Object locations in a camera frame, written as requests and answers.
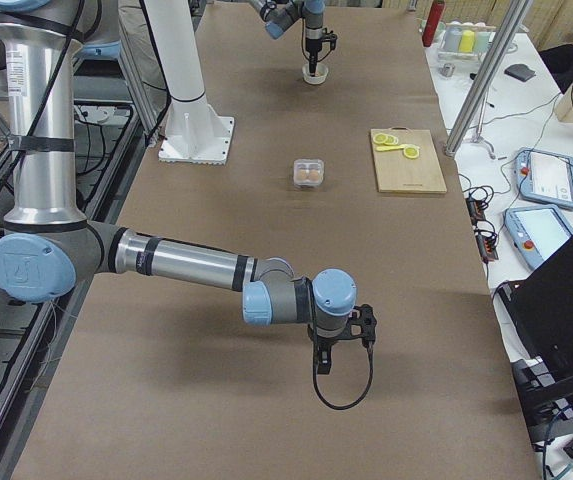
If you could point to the clear plastic egg box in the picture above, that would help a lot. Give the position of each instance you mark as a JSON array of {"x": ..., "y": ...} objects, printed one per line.
[{"x": 309, "y": 164}]

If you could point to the white bowl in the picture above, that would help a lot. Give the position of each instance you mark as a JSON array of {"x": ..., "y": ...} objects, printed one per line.
[{"x": 316, "y": 78}]

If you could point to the lemon slice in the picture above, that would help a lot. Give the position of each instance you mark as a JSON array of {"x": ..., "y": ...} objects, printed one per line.
[
  {"x": 391, "y": 140},
  {"x": 379, "y": 138},
  {"x": 411, "y": 151}
]

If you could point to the yellow plastic knife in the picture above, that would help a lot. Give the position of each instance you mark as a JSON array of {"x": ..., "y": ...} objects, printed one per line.
[{"x": 385, "y": 148}]

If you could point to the red cylinder bottle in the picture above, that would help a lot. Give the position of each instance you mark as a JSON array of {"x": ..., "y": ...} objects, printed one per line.
[{"x": 432, "y": 22}]

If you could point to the small metal cylinder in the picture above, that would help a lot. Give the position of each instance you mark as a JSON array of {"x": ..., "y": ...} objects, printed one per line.
[{"x": 447, "y": 70}]

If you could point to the wooden cutting board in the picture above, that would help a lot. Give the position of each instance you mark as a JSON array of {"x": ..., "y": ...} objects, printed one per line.
[{"x": 397, "y": 174}]

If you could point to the yellow cup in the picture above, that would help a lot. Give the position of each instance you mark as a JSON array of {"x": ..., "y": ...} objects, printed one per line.
[{"x": 467, "y": 41}]

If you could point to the light blue cup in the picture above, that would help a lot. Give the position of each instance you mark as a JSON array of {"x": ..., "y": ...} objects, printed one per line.
[{"x": 481, "y": 41}]

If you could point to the blue teach pendant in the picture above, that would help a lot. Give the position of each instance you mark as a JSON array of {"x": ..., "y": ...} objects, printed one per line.
[
  {"x": 545, "y": 177},
  {"x": 537, "y": 232}
]

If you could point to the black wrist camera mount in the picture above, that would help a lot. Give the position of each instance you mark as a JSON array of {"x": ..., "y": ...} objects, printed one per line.
[{"x": 364, "y": 325}]

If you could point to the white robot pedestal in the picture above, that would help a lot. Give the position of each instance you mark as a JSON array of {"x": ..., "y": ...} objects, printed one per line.
[{"x": 194, "y": 132}]

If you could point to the aluminium frame post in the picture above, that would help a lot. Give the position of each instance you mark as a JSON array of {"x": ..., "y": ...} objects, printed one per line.
[{"x": 476, "y": 98}]

